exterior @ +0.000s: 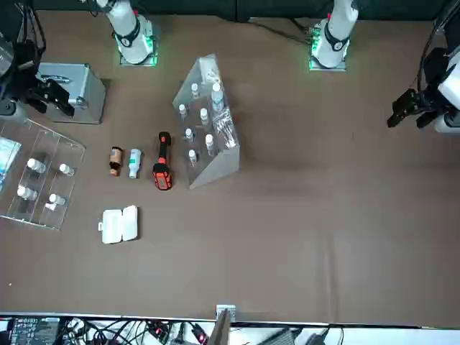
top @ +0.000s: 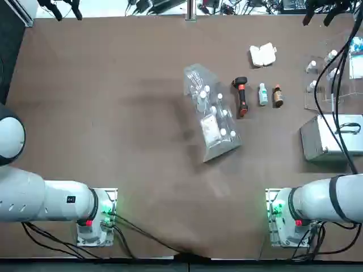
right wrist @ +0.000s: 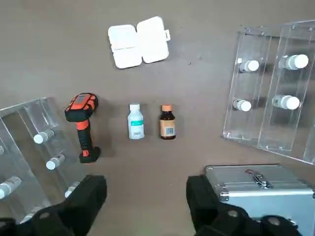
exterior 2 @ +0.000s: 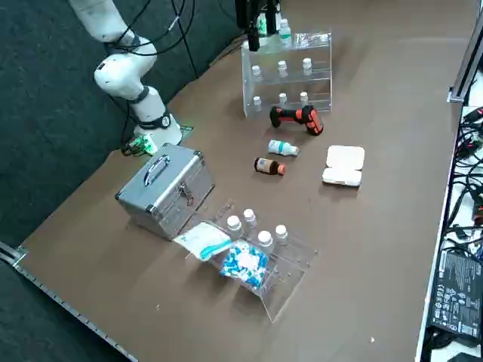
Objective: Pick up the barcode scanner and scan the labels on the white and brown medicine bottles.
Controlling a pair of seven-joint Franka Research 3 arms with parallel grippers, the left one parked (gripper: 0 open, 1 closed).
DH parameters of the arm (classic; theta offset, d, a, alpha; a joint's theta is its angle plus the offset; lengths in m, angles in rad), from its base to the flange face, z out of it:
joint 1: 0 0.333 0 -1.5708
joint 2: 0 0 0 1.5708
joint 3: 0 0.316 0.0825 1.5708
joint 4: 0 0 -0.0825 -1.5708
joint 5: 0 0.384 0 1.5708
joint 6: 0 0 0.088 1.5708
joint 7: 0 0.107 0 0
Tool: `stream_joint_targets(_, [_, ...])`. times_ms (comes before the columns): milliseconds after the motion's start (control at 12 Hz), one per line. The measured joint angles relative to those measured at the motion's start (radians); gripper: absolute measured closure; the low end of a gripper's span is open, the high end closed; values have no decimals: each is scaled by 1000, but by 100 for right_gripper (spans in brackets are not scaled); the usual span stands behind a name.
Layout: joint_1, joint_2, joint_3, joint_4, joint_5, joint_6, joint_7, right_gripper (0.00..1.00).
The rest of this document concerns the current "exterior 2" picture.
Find aluminium profile post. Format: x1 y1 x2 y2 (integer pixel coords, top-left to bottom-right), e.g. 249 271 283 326
448 0 483 103

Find black labelled power adapter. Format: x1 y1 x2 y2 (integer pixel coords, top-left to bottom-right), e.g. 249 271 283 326
428 247 483 345

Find shiny clear foil packet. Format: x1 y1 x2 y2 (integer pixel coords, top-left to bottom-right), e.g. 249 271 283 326
295 32 331 50

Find silver aluminium carry case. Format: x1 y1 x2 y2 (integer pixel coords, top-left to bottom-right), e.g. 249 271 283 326
115 143 217 241

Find clear acrylic tiered shelf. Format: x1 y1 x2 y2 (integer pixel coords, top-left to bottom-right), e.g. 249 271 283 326
240 32 334 120

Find white open pill box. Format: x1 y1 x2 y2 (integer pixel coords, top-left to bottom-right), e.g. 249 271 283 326
321 144 366 189

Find tangled black cables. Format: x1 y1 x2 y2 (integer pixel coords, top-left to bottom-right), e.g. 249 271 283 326
447 107 483 265

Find clear acrylic compartment organizer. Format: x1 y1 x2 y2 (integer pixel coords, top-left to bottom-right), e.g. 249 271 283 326
173 203 320 324

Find brown medicine bottle orange cap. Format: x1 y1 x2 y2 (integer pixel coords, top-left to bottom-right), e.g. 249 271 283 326
254 156 287 176

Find orange black barcode scanner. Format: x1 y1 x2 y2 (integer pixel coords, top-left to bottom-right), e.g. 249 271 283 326
269 104 325 137

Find white teal mask packet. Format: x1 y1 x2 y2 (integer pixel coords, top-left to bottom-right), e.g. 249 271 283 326
173 221 232 261

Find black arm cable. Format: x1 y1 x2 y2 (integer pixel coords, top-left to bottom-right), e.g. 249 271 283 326
180 22 200 80
112 0 197 56

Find tall slim white bottle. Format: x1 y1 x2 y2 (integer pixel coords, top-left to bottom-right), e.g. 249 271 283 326
278 18 294 44

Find white medicine bottle teal label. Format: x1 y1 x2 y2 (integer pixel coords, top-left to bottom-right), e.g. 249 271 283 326
267 138 301 156

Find blue white capsule bag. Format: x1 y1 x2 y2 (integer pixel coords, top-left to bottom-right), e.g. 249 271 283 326
218 240 271 290

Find green terminal connector block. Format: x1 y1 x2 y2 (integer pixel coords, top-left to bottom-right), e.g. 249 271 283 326
126 135 158 156

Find aluminium table edge rail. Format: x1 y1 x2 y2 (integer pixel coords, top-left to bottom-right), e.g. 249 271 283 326
0 241 139 362

